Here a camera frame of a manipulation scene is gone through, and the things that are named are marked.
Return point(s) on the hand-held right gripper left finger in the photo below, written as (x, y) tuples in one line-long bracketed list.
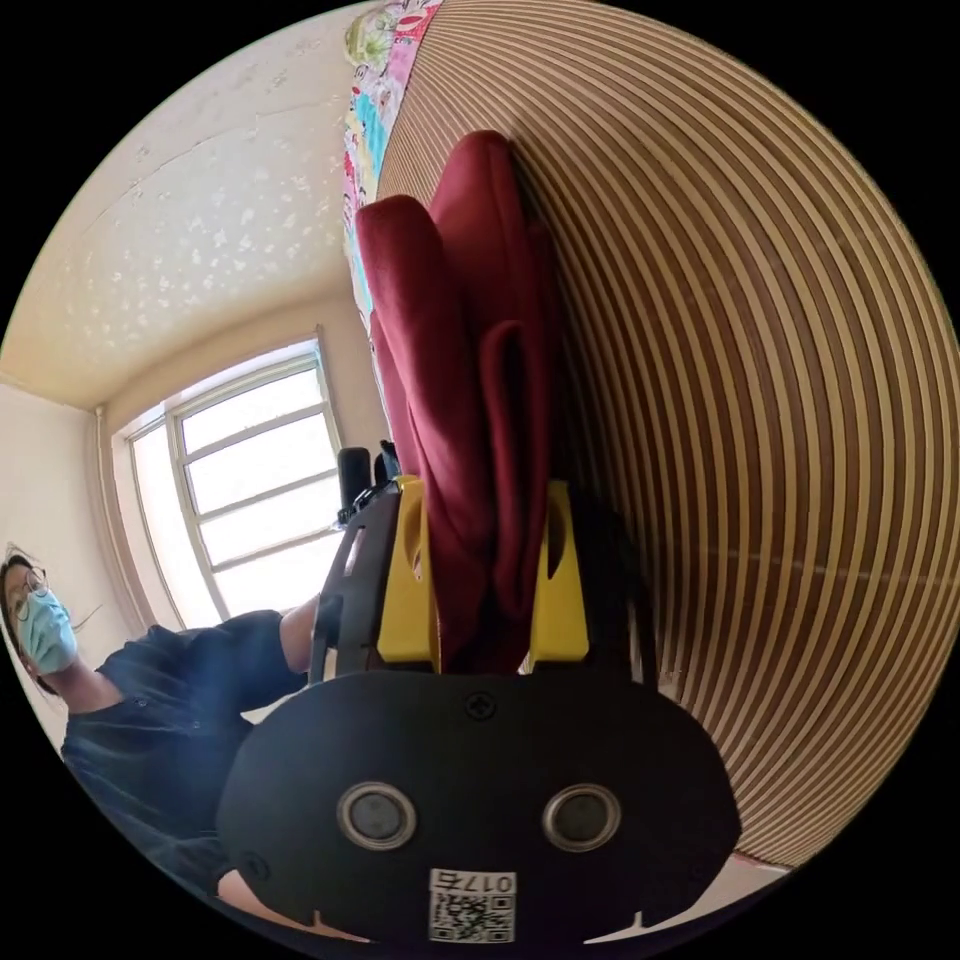
[(403, 592)]

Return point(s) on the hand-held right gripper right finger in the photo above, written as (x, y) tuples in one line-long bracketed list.
[(561, 600)]

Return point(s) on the red long sleeve shirt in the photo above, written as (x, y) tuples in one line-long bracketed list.
[(457, 390)]

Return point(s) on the person's left forearm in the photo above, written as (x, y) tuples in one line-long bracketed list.
[(300, 634)]

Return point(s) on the person's right hand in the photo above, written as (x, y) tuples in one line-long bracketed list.
[(247, 896)]

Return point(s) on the window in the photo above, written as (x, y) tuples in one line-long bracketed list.
[(247, 480)]

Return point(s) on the person's body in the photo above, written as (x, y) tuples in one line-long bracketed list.
[(165, 720)]

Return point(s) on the bed with striped woven mat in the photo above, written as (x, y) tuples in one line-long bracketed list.
[(750, 375)]

